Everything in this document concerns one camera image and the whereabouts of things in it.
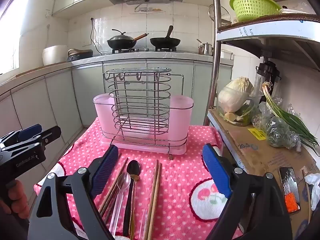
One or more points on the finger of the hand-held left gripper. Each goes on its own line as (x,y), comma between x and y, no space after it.
(51,133)
(30,132)

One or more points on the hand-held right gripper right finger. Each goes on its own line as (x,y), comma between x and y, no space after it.
(217,172)

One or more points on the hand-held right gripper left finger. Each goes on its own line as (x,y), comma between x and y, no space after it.
(105,172)

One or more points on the clear plastic spoon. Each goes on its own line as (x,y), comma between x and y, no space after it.
(124,181)

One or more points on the black plastic spoon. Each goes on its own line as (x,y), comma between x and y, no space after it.
(133,167)

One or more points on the slim gold black utensil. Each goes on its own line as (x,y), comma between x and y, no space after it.
(135,177)

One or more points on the clear plastic utensil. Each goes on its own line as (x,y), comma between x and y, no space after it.
(142,222)

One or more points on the person's left hand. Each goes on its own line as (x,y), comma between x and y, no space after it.
(16,197)

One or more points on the pink polka dot towel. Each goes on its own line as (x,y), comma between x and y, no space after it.
(175,180)

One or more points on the grey kitchen counter cabinets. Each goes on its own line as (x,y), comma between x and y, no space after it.
(87,92)

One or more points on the ginger root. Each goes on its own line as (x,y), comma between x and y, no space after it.
(230,117)

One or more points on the green leafy vegetable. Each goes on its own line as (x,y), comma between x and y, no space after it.
(246,112)

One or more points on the plastic bag of greens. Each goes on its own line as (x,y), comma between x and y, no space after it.
(277,132)

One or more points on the white rice cooker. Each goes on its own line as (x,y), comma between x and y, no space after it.
(53,55)

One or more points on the dark countertop appliance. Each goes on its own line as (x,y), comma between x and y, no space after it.
(80,55)

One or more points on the scallions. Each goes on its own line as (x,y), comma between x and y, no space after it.
(287,116)

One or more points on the thin bamboo stick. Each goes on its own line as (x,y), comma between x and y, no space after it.
(308,195)

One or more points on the white plastic bag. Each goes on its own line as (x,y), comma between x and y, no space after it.
(313,182)

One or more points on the window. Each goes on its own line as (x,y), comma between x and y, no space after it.
(10,30)

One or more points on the black blender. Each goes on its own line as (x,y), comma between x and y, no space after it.
(268,71)

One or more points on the black wok with lid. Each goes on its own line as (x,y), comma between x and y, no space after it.
(120,42)

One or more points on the clear plastic splash guard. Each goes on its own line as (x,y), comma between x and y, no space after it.
(100,30)

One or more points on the metal storage shelf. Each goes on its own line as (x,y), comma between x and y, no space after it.
(216,55)

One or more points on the white plastic box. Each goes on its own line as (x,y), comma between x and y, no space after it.
(226,55)

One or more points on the steel kettle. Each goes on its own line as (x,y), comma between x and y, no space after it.
(206,49)

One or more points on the gas stove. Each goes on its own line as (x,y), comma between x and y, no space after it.
(145,50)

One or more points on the green plastic basket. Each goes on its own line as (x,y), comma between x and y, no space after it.
(252,7)

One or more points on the white plastic container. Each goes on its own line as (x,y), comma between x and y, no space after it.
(295,11)

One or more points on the glass wall shelf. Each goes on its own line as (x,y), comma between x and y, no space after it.
(150,10)

